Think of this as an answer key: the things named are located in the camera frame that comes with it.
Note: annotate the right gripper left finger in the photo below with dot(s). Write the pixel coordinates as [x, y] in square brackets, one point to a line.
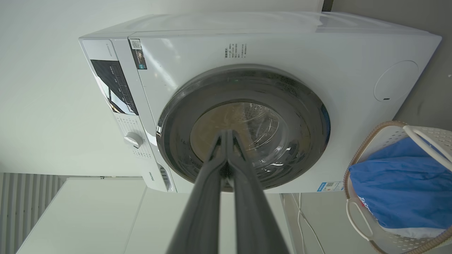
[201, 211]

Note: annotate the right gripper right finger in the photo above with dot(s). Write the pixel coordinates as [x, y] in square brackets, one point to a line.
[254, 218]

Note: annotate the washer door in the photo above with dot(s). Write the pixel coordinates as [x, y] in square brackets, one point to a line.
[176, 141]

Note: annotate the white front-loading washing machine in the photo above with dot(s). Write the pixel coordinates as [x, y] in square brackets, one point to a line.
[353, 70]

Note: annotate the blue energy label sticker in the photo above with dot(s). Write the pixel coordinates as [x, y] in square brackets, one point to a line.
[330, 186]

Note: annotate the white control knob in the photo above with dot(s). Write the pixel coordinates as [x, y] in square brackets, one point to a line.
[134, 140]

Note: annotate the white cabinet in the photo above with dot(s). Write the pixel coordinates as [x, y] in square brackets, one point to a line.
[88, 218]

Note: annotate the black display panel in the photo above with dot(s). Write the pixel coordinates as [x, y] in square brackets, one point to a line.
[113, 84]

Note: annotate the blue garment with white print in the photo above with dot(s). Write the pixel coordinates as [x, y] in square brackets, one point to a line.
[406, 183]

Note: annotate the white perforated laundry basket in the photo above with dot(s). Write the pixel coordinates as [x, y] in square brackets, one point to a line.
[388, 134]

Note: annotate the black QR sticker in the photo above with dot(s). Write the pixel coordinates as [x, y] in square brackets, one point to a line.
[138, 56]

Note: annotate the grey slatted panel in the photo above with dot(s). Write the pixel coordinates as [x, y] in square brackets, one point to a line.
[21, 204]

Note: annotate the round white filter cover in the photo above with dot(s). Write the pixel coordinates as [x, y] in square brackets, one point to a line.
[396, 81]

